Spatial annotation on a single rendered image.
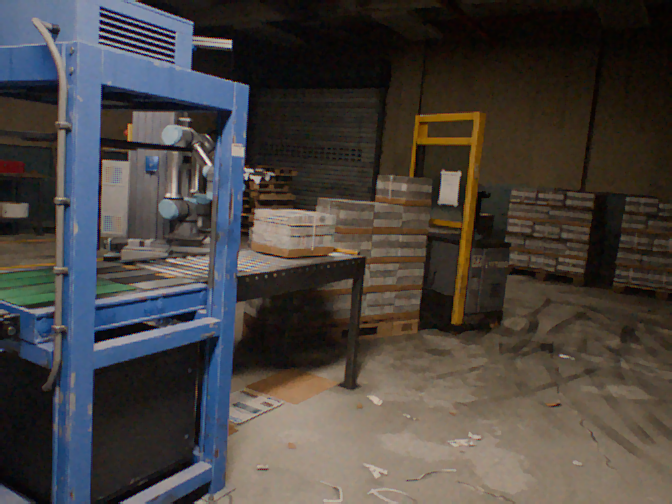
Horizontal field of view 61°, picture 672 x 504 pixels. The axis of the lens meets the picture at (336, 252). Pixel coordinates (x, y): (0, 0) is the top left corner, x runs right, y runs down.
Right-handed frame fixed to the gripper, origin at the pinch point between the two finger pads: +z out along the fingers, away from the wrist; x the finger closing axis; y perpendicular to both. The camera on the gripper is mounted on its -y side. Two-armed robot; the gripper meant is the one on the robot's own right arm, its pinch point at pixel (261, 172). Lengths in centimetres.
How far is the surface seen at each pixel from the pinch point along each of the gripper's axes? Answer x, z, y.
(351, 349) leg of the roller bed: -51, 48, 94
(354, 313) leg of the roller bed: -48, 48, 72
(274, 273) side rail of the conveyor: 37, 35, 51
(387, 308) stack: -172, 34, 78
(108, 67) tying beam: 153, 35, -6
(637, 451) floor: -55, 205, 117
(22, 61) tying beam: 158, 8, -5
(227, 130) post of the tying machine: 102, 42, -1
